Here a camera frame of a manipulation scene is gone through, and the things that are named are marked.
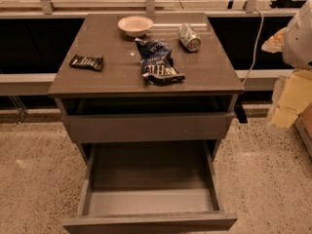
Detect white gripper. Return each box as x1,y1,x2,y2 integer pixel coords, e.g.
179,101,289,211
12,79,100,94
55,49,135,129
261,27,312,129

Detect blue chip bag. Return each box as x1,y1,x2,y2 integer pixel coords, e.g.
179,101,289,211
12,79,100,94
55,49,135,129
135,38,185,86

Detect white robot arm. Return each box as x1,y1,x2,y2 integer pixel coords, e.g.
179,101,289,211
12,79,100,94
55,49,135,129
261,0,312,133

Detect grey middle drawer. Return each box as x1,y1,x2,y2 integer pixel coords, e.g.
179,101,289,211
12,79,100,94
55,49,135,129
62,113,234,143

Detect grey drawer cabinet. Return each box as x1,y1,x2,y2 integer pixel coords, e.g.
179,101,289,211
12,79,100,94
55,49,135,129
48,12,244,158

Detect grey open bottom drawer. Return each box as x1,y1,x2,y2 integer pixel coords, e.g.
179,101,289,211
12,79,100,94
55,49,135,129
63,140,237,234

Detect silver soda can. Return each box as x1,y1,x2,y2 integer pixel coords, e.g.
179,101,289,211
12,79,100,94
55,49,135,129
178,23,201,52

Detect white bowl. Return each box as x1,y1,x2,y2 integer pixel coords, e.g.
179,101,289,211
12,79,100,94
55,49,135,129
118,16,153,37

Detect black snack bar wrapper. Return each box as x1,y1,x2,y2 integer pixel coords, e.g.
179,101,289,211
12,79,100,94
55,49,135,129
69,55,103,71

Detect white cable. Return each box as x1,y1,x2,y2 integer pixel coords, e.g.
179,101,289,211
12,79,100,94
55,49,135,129
241,7,265,86

